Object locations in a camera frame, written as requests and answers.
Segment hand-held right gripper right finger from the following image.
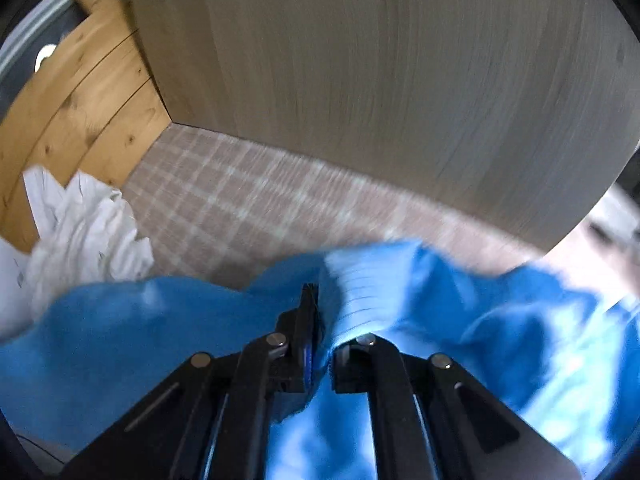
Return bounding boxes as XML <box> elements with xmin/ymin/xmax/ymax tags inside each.
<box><xmin>332</xmin><ymin>332</ymin><xmax>582</xmax><ymax>480</ymax></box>

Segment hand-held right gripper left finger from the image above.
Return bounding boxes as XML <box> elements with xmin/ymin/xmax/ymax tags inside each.
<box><xmin>60</xmin><ymin>282</ymin><xmax>321</xmax><ymax>480</ymax></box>

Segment blue striped garment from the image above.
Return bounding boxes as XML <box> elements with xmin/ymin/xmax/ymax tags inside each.
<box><xmin>0</xmin><ymin>240</ymin><xmax>640</xmax><ymax>480</ymax></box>

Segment white crumpled cloth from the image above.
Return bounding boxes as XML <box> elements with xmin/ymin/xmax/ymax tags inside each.
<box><xmin>0</xmin><ymin>165</ymin><xmax>156</xmax><ymax>341</ymax></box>

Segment light wood panel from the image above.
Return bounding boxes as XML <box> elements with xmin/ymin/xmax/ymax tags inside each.
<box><xmin>120</xmin><ymin>0</ymin><xmax>640</xmax><ymax>256</ymax></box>

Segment pine plank board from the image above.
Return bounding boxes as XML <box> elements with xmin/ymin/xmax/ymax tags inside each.
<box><xmin>0</xmin><ymin>0</ymin><xmax>173</xmax><ymax>253</ymax></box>

